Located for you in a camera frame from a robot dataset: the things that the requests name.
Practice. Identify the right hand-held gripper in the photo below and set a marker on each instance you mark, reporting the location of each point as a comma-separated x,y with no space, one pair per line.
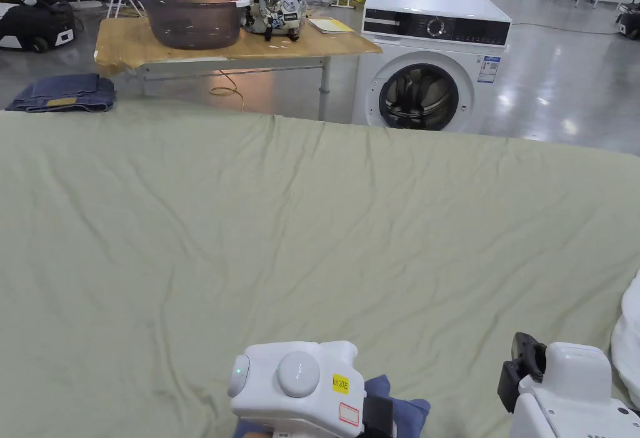
575,383

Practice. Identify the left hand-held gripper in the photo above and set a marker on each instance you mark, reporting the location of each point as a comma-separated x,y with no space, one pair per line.
300,383

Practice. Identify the blue garment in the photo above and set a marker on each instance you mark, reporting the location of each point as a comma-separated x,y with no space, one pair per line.
410,410

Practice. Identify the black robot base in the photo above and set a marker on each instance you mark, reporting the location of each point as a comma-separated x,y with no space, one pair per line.
631,20

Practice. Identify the white cloth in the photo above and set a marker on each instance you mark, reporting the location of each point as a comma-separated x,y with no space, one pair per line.
629,348

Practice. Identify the bed with pale green sheet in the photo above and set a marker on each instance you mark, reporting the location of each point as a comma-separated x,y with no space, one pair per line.
260,238

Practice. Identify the white washing machine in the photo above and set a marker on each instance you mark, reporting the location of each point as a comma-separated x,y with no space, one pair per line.
435,48

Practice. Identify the folded blue jeans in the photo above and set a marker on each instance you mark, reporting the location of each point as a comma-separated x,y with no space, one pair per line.
65,93

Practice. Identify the white and black robot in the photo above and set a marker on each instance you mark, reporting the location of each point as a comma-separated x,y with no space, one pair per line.
30,23

